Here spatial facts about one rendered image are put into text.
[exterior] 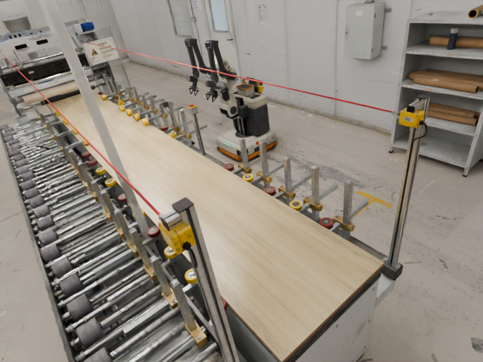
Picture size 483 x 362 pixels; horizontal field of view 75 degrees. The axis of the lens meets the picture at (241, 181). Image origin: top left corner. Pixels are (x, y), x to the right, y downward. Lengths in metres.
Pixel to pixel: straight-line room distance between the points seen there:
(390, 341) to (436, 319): 0.38
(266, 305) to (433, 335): 1.43
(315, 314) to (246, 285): 0.36
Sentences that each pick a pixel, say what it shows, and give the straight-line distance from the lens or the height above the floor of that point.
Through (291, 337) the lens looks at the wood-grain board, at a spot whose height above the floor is 0.90.
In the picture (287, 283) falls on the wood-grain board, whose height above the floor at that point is 0.90.
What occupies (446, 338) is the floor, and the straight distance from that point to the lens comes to 2.73.
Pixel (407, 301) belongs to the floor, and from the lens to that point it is 2.82.
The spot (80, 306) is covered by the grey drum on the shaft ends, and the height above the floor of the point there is 0.84.
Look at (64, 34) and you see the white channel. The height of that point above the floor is 2.09.
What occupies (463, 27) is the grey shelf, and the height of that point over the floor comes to 1.40.
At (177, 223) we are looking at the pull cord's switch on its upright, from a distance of 0.73.
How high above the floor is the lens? 2.23
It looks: 34 degrees down
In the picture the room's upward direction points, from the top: 10 degrees counter-clockwise
